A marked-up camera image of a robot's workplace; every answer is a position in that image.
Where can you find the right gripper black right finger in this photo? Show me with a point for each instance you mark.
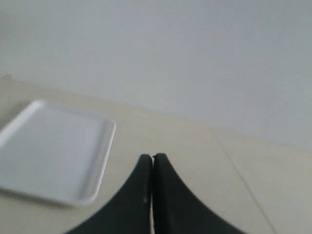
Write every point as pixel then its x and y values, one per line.
pixel 176 210

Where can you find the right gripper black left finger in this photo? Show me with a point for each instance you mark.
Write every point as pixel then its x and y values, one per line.
pixel 128 211

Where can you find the white rectangular plastic tray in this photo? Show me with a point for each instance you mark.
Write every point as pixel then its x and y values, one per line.
pixel 54 152

